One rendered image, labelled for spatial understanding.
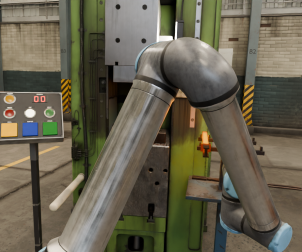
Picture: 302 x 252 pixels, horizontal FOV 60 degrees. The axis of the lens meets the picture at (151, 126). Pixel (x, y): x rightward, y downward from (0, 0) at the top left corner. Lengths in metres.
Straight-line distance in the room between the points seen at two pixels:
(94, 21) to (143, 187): 1.06
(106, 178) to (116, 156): 0.05
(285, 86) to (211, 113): 6.98
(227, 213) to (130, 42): 1.05
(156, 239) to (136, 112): 1.26
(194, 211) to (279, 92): 5.93
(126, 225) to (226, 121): 1.26
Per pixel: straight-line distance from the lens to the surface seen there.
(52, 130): 1.55
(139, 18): 1.59
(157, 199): 1.64
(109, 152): 0.62
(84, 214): 0.65
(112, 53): 1.59
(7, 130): 1.56
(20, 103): 1.62
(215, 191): 1.47
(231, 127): 0.62
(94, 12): 1.80
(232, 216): 0.95
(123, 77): 1.57
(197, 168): 1.80
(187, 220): 1.93
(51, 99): 1.63
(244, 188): 0.73
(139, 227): 1.74
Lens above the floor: 1.29
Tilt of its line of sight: 10 degrees down
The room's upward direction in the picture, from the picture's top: 2 degrees clockwise
